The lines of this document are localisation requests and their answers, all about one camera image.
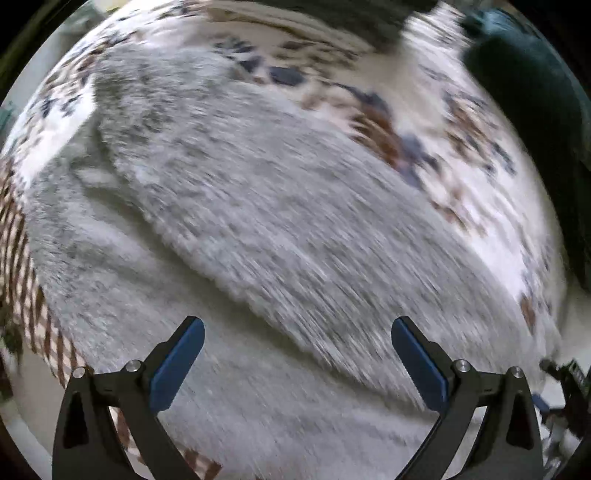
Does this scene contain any white cloth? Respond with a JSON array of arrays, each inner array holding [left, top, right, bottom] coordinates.
[[544, 415, 581, 469]]

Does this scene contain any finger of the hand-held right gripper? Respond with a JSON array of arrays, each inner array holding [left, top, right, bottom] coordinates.
[[531, 359, 571, 414]]

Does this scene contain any floral printed blanket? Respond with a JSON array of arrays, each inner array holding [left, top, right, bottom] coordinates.
[[0, 0, 571, 480]]

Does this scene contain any grey fluffy blanket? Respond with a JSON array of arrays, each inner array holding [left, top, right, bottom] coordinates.
[[23, 44, 548, 480]]

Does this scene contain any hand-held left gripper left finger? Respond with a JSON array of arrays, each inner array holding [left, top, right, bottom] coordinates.
[[52, 316, 205, 480]]

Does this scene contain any dark teal quilt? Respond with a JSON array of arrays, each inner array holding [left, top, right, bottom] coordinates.
[[462, 9, 591, 282]]

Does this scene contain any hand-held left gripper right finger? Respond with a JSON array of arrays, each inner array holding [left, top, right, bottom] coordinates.
[[391, 316, 544, 480]]

